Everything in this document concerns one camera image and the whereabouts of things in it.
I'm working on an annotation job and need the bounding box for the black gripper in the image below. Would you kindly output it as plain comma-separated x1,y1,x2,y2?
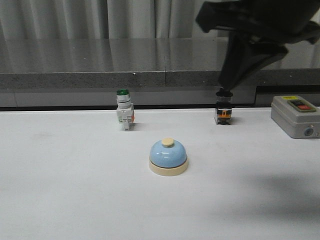
195,0,320,90

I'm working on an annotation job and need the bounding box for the blue desk bell cream base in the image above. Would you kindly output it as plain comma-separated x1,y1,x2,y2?
149,137,189,177

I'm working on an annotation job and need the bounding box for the grey control box red button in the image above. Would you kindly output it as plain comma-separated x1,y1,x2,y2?
271,95,320,139

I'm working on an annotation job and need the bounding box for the grey granite counter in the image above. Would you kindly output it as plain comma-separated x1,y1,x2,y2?
0,35,320,109

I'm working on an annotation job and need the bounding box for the grey curtain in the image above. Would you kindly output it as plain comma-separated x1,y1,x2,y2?
0,0,320,41

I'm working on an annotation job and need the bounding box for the black selector switch orange body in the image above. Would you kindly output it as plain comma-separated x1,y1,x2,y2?
214,87,233,125

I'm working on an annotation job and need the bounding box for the green pushbutton switch white body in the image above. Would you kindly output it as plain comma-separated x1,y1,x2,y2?
116,89,135,131

